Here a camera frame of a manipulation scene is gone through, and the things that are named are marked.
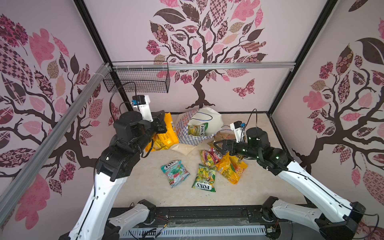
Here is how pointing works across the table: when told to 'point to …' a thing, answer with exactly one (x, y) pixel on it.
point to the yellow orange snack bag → (231, 167)
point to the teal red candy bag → (176, 172)
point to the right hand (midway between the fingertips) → (220, 141)
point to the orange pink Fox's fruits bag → (211, 156)
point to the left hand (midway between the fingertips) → (164, 115)
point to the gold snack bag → (222, 135)
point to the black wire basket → (139, 77)
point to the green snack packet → (197, 130)
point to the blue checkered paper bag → (197, 117)
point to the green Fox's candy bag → (205, 178)
